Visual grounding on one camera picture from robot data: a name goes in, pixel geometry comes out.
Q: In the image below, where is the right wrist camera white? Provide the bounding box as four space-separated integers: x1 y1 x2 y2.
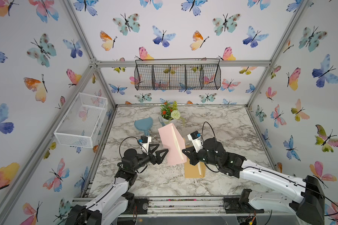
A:
187 131 203 153

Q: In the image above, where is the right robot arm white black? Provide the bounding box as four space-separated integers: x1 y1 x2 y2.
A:
182 138 325 225

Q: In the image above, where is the aluminium front rail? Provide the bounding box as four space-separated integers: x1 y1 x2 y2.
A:
70 195 296 218

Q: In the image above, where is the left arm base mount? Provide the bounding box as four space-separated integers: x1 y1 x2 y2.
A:
123 197 149 215

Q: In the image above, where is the white mesh wall basket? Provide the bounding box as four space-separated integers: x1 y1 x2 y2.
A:
54 92 108 148

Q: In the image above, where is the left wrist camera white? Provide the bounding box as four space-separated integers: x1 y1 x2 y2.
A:
139 136 152 155

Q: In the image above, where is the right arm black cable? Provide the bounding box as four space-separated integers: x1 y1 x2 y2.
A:
201 121 217 141

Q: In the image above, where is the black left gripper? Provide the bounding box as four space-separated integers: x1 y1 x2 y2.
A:
131 143 167 173

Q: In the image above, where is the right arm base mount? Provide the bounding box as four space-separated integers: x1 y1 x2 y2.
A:
223 189 264 214

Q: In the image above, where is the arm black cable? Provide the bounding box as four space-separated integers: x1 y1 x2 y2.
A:
201 121 217 141
119 136 148 173

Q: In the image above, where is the white pot with flowers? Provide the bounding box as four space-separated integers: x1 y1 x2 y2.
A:
160 101 185 125

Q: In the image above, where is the black wire wall basket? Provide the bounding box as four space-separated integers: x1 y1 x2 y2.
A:
133 58 221 91

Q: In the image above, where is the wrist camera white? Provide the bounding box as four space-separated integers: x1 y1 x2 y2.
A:
139 136 152 155
187 131 203 153

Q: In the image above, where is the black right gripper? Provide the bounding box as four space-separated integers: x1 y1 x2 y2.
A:
181 145 222 170

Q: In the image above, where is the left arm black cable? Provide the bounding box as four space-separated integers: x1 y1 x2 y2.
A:
119 136 148 173

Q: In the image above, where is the brown kraft envelope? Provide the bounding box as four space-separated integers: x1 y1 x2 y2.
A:
184 158 206 179

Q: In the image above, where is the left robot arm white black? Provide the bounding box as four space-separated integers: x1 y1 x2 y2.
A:
59 144 169 225

